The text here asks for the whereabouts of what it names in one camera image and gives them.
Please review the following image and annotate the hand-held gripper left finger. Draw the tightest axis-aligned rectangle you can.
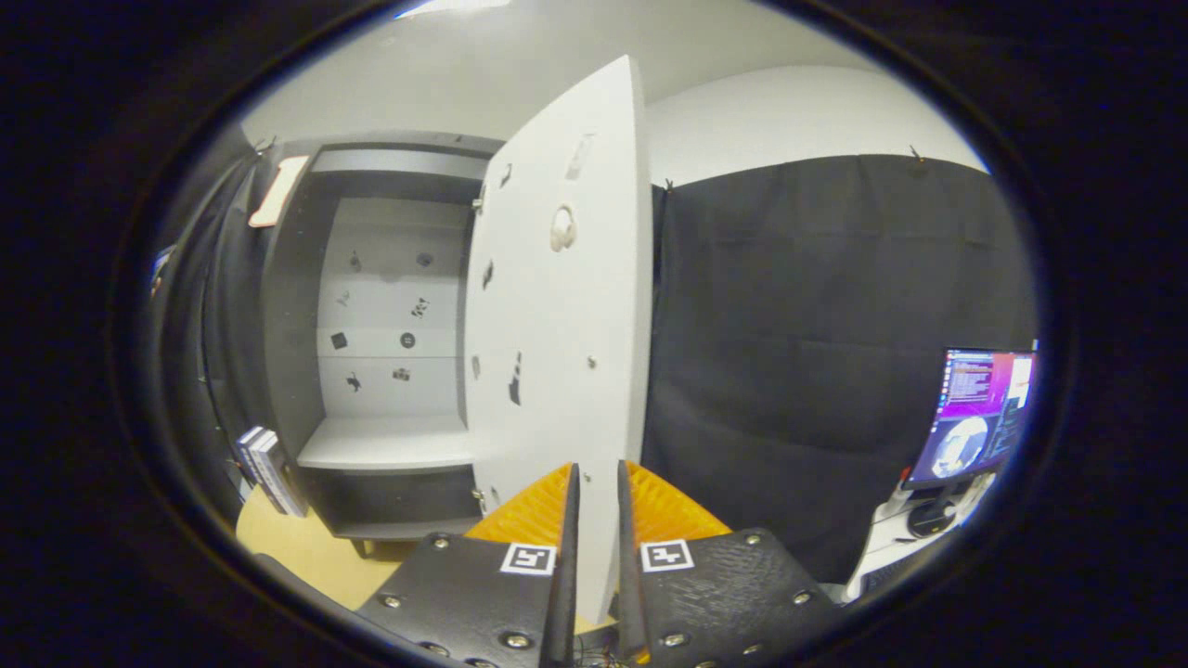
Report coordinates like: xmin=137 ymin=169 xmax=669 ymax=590
xmin=357 ymin=462 xmax=581 ymax=668

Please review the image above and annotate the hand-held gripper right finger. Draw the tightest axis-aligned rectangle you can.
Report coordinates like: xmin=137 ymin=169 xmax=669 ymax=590
xmin=617 ymin=459 xmax=846 ymax=668

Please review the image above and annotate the white cabinet door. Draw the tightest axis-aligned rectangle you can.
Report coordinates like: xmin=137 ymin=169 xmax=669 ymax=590
xmin=461 ymin=54 xmax=655 ymax=624

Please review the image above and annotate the white cabinet shelf board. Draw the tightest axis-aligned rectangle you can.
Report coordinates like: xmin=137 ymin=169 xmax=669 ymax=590
xmin=297 ymin=415 xmax=484 ymax=472

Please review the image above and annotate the black backdrop cloth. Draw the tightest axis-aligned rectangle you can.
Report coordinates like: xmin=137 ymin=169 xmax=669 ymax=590
xmin=148 ymin=139 xmax=1039 ymax=585

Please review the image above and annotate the grey cabinet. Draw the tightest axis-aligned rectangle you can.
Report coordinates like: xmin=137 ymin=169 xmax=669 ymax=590
xmin=260 ymin=130 xmax=507 ymax=558

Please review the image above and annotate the computer monitor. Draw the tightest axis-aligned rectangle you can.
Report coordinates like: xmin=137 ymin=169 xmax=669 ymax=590
xmin=900 ymin=348 xmax=1039 ymax=541

